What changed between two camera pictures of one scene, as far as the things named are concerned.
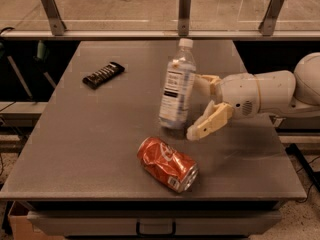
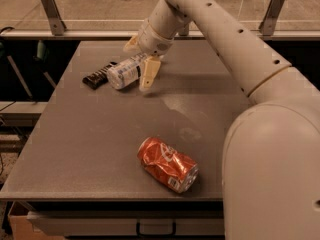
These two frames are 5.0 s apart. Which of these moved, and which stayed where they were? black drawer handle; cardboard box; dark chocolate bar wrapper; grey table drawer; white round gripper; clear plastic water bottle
Moved: clear plastic water bottle; white round gripper
Stayed: cardboard box; grey table drawer; black drawer handle; dark chocolate bar wrapper
